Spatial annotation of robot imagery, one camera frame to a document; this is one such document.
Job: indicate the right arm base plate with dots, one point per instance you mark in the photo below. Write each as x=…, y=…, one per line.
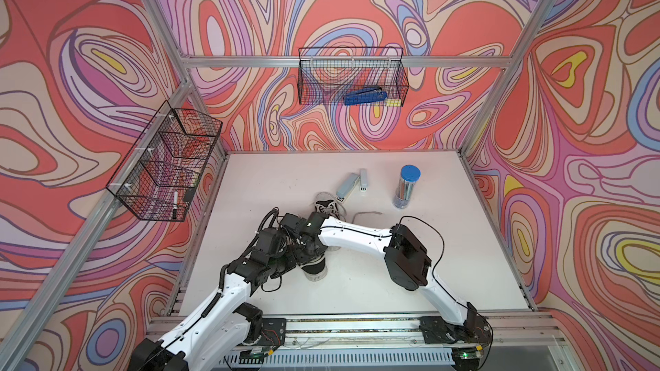
x=436, y=331

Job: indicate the pencil tube with blue lid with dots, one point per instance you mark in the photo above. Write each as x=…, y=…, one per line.
x=409, y=176

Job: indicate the black wire basket wall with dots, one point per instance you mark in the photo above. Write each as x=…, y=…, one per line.
x=327, y=73
x=171, y=153

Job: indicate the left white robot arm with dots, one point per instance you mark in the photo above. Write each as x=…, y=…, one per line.
x=225, y=319

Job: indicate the aluminium rail with vents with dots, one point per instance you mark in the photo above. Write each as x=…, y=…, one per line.
x=521, y=341

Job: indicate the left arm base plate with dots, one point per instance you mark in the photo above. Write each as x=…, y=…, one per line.
x=238, y=331

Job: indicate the black wire basket back wall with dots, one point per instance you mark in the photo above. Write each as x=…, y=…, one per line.
x=327, y=73

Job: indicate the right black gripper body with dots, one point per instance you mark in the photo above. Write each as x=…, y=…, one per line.
x=304, y=254

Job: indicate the yellow item in basket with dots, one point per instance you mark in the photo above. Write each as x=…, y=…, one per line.
x=392, y=103

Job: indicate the black canvas sneaker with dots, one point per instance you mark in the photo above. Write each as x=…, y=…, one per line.
x=315, y=270
x=326, y=203

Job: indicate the white marker in basket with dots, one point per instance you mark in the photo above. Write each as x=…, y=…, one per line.
x=175, y=205

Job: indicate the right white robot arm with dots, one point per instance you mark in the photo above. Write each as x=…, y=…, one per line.
x=402, y=252

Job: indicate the blue stapler in basket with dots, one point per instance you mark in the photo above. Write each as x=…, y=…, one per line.
x=368, y=95

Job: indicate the grey blue stapler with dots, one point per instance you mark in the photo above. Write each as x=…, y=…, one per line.
x=352, y=182

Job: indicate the black wire basket left wall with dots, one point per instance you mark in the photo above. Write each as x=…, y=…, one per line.
x=171, y=153

